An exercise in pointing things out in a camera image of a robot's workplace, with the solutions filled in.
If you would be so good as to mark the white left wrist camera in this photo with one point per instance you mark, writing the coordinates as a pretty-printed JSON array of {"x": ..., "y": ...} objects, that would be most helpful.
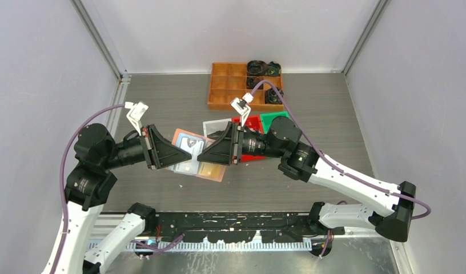
[{"x": 135, "y": 113}]

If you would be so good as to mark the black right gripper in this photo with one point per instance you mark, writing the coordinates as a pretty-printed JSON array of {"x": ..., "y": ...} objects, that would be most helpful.
[{"x": 228, "y": 149}]

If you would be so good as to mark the light blue card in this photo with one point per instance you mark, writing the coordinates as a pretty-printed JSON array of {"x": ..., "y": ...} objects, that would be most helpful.
[{"x": 190, "y": 167}]

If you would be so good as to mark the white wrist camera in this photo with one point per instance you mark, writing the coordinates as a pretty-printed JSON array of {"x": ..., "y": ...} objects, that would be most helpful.
[
  {"x": 135, "y": 113},
  {"x": 241, "y": 106}
]

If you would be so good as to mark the gold credit card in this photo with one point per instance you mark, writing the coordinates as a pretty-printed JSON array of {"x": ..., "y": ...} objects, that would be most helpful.
[{"x": 209, "y": 170}]

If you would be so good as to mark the tan leather card holder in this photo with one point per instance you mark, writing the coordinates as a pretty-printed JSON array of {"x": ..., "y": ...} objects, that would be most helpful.
[{"x": 223, "y": 168}]

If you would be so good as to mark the camouflage rolled tie lower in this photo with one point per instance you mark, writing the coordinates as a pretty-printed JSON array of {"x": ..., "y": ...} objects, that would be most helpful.
[{"x": 272, "y": 97}]

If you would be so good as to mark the orange wooden compartment tray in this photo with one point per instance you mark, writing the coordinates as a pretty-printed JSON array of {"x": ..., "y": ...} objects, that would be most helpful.
[{"x": 228, "y": 81}]

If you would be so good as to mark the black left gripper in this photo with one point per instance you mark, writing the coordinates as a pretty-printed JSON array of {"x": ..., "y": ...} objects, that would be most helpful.
[{"x": 159, "y": 149}]

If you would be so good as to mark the green plastic bin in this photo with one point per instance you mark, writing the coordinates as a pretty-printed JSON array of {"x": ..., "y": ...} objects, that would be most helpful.
[{"x": 267, "y": 118}]

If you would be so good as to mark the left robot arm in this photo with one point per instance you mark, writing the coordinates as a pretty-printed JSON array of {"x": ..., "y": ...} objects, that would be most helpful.
[{"x": 87, "y": 189}]

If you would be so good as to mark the white plastic bin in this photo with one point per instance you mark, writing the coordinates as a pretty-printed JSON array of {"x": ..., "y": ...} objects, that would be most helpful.
[{"x": 215, "y": 125}]

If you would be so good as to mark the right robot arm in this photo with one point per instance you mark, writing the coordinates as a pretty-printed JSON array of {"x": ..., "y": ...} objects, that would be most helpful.
[{"x": 386, "y": 208}]

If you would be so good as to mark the silver grey credit card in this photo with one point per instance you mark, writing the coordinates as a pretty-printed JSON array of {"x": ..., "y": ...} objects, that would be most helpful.
[{"x": 191, "y": 144}]

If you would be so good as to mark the dark rolled tie middle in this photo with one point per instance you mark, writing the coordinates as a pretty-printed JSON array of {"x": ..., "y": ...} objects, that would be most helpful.
[{"x": 252, "y": 81}]

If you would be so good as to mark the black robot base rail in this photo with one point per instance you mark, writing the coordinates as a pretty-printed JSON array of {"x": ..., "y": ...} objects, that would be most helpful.
[{"x": 235, "y": 231}]

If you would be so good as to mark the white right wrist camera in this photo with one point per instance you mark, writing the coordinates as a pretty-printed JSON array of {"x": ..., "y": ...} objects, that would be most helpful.
[{"x": 241, "y": 106}]

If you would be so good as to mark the red plastic bin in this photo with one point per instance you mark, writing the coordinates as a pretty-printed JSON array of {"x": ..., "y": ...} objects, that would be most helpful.
[{"x": 254, "y": 124}]

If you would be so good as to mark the dark rolled belt top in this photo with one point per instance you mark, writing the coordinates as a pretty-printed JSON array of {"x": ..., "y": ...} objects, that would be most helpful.
[{"x": 256, "y": 68}]

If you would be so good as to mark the green patterned rolled tie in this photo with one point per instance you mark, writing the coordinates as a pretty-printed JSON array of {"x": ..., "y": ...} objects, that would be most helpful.
[{"x": 274, "y": 69}]

